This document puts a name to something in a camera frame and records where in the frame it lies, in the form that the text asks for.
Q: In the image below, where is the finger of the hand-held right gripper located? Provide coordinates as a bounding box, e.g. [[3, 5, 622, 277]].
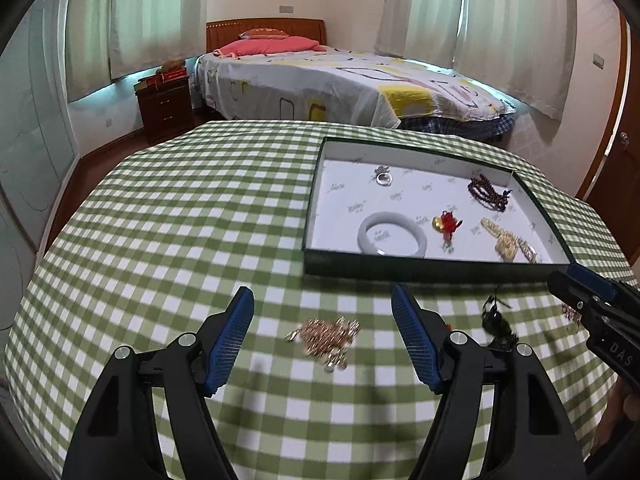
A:
[[575, 302, 640, 371], [547, 262, 640, 311]]

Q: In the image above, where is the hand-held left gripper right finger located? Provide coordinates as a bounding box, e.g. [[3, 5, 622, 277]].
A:
[[391, 283, 586, 480]]

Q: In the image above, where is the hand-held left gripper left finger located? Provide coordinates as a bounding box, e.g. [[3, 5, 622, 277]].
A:
[[62, 286, 256, 480]]

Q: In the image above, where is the small brown bead string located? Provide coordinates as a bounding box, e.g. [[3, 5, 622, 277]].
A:
[[561, 301, 583, 332]]

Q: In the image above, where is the dark pendant necklace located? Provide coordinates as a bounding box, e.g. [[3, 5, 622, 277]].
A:
[[480, 285, 518, 353]]

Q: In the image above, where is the gold chain bracelet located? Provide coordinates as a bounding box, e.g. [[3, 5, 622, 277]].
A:
[[480, 216, 523, 261], [284, 316, 362, 373]]

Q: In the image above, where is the red knot gold charm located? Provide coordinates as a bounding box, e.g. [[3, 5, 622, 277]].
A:
[[431, 210, 463, 251]]

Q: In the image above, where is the white jade bangle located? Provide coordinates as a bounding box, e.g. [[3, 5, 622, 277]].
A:
[[357, 211, 426, 257]]

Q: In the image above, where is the shallow dark green box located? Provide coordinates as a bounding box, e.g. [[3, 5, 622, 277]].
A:
[[302, 136, 576, 283]]

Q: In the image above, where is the brown bead bracelet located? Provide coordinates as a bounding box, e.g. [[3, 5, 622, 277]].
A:
[[467, 172, 513, 208]]

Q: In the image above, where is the person's right hand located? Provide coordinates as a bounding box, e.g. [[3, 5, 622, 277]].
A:
[[595, 375, 640, 461]]

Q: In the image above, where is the brown wooden door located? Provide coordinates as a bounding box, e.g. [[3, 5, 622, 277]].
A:
[[575, 10, 640, 211]]

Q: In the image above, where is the green checked tablecloth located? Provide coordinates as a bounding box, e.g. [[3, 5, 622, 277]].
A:
[[5, 120, 636, 480]]

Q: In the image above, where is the blue plaid bed skirt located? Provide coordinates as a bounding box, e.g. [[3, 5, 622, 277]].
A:
[[400, 112, 516, 143]]

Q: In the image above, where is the dark wooden nightstand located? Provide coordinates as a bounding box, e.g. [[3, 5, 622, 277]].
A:
[[134, 76, 195, 143]]

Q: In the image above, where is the white sheer curtain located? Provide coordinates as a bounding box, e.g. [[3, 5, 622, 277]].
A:
[[452, 0, 588, 121], [107, 0, 208, 81], [375, 0, 468, 66], [65, 0, 126, 101]]

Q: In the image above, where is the bed with patterned sheet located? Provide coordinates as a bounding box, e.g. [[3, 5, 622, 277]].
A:
[[194, 45, 516, 128]]

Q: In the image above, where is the frosted glass wardrobe door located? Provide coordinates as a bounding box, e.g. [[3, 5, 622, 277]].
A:
[[0, 0, 81, 271]]

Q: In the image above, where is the pink pillow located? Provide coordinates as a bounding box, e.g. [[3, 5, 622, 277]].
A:
[[212, 35, 321, 58]]

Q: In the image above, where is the small red pillow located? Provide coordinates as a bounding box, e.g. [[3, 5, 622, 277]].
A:
[[239, 28, 290, 41]]

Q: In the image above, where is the wooden bed headboard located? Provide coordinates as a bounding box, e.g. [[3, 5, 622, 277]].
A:
[[206, 17, 328, 53]]

